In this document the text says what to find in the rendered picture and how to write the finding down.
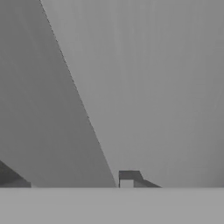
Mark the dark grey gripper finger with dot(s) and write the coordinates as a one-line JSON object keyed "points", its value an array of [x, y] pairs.
{"points": [[129, 175]]}

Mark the light grey fridge door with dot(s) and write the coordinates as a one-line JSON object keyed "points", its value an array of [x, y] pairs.
{"points": [[157, 87]]}

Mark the darker grey fridge door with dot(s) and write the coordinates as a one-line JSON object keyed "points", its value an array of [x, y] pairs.
{"points": [[35, 110]]}

